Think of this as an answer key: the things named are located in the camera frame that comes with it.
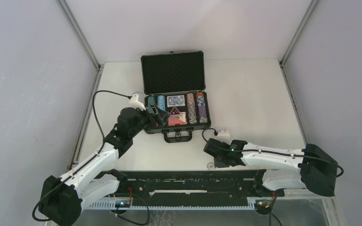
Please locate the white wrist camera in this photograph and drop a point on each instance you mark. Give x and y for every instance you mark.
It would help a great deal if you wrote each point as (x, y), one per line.
(137, 101)
(223, 134)

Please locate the green poker chip row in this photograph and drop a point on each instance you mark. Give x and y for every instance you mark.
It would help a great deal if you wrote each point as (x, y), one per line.
(151, 101)

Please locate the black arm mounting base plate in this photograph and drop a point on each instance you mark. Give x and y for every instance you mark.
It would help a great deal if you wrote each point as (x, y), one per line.
(190, 187)

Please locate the white poker chip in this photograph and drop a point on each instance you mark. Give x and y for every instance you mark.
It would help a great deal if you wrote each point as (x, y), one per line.
(211, 166)

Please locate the light blue red chip row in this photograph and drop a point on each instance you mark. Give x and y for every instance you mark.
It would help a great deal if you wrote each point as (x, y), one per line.
(161, 102)

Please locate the white slotted cable duct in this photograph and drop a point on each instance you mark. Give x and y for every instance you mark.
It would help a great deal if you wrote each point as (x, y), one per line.
(127, 205)

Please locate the blue playing card deck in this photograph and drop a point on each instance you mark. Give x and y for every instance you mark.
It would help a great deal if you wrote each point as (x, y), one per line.
(178, 100)

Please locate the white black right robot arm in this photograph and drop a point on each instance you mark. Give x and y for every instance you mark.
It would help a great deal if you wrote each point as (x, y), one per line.
(309, 168)

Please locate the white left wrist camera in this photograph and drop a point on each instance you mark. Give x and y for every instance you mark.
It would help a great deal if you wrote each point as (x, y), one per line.
(137, 101)

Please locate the red playing card deck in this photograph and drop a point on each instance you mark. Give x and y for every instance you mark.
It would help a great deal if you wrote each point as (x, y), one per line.
(177, 119)

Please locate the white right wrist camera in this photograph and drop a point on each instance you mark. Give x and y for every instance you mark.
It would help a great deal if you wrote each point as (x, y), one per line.
(223, 134)

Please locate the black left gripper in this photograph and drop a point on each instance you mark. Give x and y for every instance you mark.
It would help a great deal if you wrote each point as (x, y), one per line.
(160, 116)

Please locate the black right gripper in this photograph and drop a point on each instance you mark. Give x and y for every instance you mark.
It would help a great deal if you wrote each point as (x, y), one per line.
(219, 165)

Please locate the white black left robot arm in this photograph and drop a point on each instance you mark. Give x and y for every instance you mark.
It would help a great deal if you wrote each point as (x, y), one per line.
(64, 198)

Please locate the red triangular dealer button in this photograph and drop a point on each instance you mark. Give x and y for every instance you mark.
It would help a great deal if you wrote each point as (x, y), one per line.
(175, 111)

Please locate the blue purple poker chip row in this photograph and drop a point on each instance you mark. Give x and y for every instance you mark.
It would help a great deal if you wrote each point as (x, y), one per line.
(201, 107)

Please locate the black poker chip case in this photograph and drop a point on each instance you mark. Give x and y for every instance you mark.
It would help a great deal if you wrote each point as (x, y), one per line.
(171, 74)

